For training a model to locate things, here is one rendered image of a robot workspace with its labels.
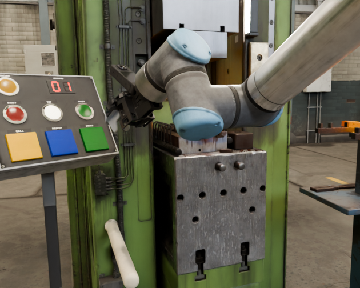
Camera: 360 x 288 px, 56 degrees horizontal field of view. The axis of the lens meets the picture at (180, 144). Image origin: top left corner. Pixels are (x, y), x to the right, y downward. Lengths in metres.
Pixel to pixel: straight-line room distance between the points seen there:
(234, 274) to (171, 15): 1.01
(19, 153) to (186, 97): 0.48
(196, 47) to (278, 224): 1.21
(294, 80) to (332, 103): 8.17
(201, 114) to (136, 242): 0.94
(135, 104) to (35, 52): 5.92
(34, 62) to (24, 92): 5.65
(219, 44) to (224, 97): 0.68
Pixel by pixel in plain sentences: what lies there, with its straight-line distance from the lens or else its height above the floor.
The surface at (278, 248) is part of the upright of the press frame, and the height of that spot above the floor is 0.38.
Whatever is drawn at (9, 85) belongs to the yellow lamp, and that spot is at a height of 1.17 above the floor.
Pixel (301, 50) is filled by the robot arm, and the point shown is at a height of 1.20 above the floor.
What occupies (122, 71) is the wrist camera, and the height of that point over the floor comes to 1.19.
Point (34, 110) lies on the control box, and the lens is 1.01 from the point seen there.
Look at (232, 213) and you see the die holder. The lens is 1.34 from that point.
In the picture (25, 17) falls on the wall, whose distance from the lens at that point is 7.49.
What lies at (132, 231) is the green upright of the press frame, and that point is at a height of 0.58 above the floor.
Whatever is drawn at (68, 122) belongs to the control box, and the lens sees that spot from 1.03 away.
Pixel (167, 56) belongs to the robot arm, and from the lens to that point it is 0.69.
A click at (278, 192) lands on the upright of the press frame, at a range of 1.69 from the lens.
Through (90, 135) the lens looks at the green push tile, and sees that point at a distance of 1.02.
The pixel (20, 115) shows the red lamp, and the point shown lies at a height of 1.09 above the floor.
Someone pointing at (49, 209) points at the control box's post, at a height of 0.79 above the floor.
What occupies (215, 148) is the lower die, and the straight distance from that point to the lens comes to 1.31.
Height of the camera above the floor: 1.13
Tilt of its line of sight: 8 degrees down
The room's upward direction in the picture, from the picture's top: 1 degrees counter-clockwise
